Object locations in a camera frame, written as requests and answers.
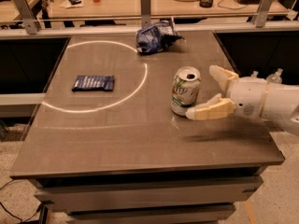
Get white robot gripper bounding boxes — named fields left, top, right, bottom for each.
left=186, top=65, right=268, bottom=120

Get white green 7up can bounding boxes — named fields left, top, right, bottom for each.
left=171, top=66, right=201, bottom=116

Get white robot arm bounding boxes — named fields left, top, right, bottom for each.
left=186, top=65, right=299, bottom=135

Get clear sanitizer bottle left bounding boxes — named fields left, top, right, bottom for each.
left=251, top=71, right=259, bottom=78

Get clear sanitizer bottle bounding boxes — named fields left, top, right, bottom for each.
left=266, top=68, right=283, bottom=84
left=251, top=71, right=259, bottom=78

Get clear sanitizer bottle right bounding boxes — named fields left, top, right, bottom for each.
left=266, top=68, right=283, bottom=84

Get crumpled blue chip bag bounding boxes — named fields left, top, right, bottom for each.
left=136, top=21, right=183, bottom=54

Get black mesh pen cup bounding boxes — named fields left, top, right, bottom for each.
left=199, top=0, right=214, bottom=8

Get white table base drawers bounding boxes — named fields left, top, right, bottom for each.
left=36, top=169, right=263, bottom=224

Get flat dark blue snack packet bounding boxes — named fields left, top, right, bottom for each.
left=72, top=76, right=115, bottom=91

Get black cable on desk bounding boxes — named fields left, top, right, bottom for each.
left=217, top=0, right=249, bottom=11

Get grey metal bracket right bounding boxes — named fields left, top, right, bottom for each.
left=252, top=0, right=274, bottom=28

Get grey metal bracket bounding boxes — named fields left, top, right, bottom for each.
left=140, top=0, right=151, bottom=27
left=252, top=0, right=274, bottom=28
left=12, top=0, right=40, bottom=35

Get grey metal bracket middle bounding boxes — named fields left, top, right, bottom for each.
left=140, top=0, right=151, bottom=27

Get grey metal bracket left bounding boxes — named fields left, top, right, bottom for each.
left=12, top=0, right=40, bottom=35

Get black floor cable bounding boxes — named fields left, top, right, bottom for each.
left=0, top=179, right=45, bottom=224

